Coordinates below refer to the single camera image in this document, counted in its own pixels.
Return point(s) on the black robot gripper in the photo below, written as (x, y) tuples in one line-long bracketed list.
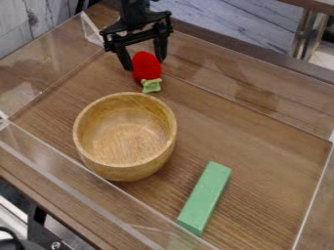
[(134, 29)]

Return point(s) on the red plush strawberry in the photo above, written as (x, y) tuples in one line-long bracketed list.
[(147, 70)]

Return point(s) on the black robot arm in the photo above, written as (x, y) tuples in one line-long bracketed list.
[(134, 7)]

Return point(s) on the round wooden bowl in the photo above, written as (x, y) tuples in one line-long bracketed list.
[(125, 135)]

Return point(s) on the metal table leg background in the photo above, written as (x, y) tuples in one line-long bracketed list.
[(309, 34)]

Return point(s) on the green rectangular block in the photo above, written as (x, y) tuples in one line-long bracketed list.
[(202, 201)]

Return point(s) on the clear acrylic corner bracket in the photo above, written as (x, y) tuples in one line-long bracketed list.
[(91, 31)]

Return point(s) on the clear acrylic tray wall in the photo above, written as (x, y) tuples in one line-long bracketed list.
[(109, 218)]

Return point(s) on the black table frame leg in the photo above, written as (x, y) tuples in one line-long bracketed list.
[(39, 234)]

